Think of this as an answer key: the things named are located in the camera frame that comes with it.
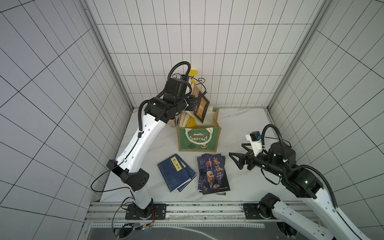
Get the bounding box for dark bottom book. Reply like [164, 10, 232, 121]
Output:
[190, 84, 210, 123]

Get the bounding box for dark blue portrait book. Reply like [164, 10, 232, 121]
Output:
[197, 154, 231, 195]

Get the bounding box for burlap Christmas canvas bag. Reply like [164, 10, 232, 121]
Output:
[176, 107, 222, 153]

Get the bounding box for blue book with label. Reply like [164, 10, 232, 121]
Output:
[158, 154, 191, 192]

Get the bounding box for yellow book with barcode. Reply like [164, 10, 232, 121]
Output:
[183, 115, 198, 129]

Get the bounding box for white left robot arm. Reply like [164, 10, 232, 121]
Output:
[107, 61, 202, 219]

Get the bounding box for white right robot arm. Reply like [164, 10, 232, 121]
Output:
[229, 124, 368, 240]

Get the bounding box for dark metal cup stand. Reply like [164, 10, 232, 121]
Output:
[172, 73, 206, 85]

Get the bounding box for yellow plastic goblet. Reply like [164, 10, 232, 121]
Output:
[189, 70, 199, 84]

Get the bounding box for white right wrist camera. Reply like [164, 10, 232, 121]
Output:
[246, 131, 264, 156]

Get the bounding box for metal base rail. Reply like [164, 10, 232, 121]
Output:
[86, 201, 301, 229]

